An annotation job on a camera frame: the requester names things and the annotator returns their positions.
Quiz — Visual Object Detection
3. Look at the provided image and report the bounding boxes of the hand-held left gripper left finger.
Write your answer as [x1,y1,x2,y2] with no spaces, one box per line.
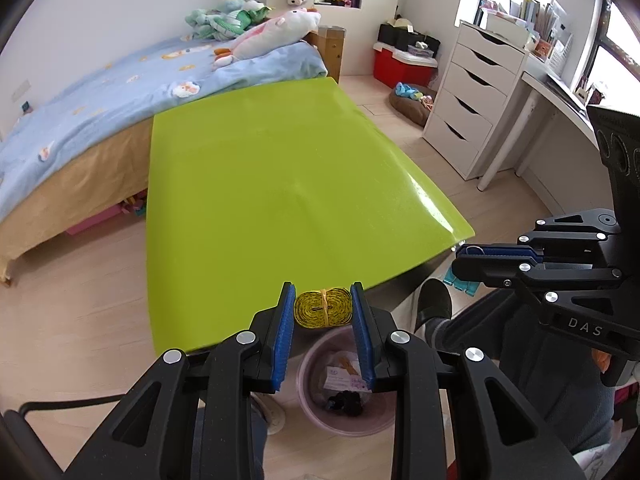
[62,281,297,480]

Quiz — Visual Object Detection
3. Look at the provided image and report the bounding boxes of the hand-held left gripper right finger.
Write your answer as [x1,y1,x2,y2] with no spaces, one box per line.
[350,281,581,480]

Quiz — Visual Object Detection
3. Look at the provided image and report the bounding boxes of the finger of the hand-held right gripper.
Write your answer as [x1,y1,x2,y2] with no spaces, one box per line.
[452,255,623,293]
[455,212,623,261]

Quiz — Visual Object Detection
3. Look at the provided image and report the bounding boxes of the pink trash bin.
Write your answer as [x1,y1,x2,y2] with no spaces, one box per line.
[296,327,398,436]

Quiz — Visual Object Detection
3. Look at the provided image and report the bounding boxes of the blue binder clip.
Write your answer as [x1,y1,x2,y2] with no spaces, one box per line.
[444,265,480,297]

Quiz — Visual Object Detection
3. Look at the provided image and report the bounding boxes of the yellow tape measure roll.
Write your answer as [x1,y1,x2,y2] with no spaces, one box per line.
[294,287,353,330]

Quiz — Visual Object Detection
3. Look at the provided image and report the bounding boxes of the person's right leg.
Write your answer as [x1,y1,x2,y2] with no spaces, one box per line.
[422,290,616,456]

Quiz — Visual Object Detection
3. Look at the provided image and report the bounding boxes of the grey slipper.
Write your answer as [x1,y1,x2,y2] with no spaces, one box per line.
[414,278,453,333]

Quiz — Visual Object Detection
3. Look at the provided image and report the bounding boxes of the white round object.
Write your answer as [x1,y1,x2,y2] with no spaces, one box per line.
[250,392,287,436]

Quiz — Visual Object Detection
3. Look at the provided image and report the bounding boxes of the white desk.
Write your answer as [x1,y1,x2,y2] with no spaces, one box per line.
[477,67,616,216]

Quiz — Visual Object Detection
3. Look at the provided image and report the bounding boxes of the white drawer unit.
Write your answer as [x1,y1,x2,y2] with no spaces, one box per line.
[422,20,531,181]

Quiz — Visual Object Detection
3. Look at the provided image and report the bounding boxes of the white mesh basket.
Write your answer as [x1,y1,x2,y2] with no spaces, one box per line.
[545,35,576,73]

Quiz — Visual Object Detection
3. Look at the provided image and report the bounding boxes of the brown pet bed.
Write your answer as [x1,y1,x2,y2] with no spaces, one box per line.
[389,82,438,127]

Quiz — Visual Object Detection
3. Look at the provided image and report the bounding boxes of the colourful toys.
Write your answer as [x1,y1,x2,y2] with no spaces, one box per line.
[120,192,148,216]

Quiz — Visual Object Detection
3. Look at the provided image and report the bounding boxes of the row of books and papers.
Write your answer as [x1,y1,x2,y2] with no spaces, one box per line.
[480,0,573,61]

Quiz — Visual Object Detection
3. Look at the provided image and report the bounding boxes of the pink box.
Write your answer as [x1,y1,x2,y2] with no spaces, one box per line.
[65,200,126,236]

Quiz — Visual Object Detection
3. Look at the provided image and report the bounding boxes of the red storage box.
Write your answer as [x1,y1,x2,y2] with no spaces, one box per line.
[372,42,438,90]

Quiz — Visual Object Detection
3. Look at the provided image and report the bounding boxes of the black storage bins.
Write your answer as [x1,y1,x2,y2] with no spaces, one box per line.
[377,22,441,58]

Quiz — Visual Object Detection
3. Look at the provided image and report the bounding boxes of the tan bed base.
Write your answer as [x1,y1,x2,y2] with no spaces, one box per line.
[0,120,156,286]

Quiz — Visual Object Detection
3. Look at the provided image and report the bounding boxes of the wooden nightstand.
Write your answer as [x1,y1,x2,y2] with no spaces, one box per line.
[306,25,347,83]

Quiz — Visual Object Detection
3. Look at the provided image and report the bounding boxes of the bed with blue blanket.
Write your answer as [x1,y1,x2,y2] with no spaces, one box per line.
[0,37,328,221]

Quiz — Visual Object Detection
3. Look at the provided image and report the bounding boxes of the white pink plush toy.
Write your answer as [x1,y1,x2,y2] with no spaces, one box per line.
[212,7,322,68]

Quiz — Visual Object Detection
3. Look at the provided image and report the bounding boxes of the green plush toy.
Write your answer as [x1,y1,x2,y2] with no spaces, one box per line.
[185,0,273,41]

